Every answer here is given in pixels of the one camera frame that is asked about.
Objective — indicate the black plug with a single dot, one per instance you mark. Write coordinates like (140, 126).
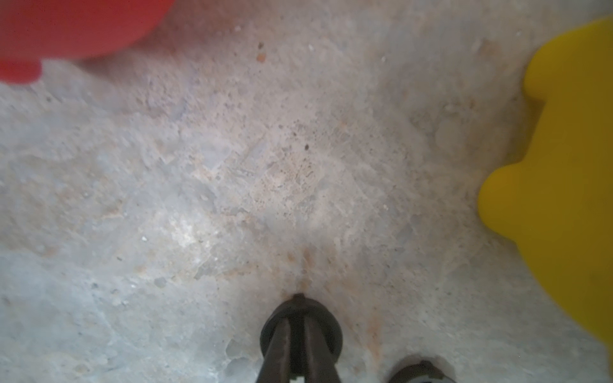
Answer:
(421, 372)
(295, 310)

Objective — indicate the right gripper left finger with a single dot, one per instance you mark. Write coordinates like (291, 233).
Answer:
(276, 367)

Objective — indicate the yellow piggy bank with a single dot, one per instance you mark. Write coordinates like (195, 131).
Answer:
(556, 203)

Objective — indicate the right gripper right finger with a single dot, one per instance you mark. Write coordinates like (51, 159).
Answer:
(320, 367)

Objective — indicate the red piggy bank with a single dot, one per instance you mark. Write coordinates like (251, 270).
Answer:
(34, 31)

